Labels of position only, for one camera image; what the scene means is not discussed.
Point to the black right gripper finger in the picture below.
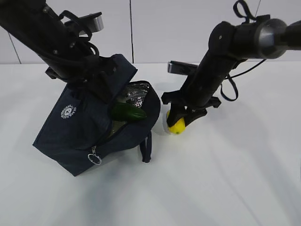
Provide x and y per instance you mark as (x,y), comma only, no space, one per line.
(175,114)
(193,115)

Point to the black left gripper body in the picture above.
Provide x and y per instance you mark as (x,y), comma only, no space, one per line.
(97,80)

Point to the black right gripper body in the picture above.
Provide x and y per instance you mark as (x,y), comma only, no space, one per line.
(177,98)

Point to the yellow lemon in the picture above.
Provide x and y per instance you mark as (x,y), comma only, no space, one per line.
(178,127)

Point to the green cucumber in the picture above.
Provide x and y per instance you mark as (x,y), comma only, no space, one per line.
(127,112)

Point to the dark navy lunch bag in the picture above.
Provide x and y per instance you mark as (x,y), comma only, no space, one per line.
(76,135)

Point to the glass container green lid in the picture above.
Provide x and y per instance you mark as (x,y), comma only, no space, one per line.
(117,128)

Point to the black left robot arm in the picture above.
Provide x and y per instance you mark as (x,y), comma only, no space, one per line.
(61,41)

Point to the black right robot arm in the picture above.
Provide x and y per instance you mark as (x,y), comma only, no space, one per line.
(228,46)

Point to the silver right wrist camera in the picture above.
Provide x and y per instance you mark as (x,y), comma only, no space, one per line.
(181,68)

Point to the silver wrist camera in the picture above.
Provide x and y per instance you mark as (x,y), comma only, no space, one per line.
(93,22)
(181,68)

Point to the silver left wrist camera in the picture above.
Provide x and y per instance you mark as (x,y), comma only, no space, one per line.
(93,22)

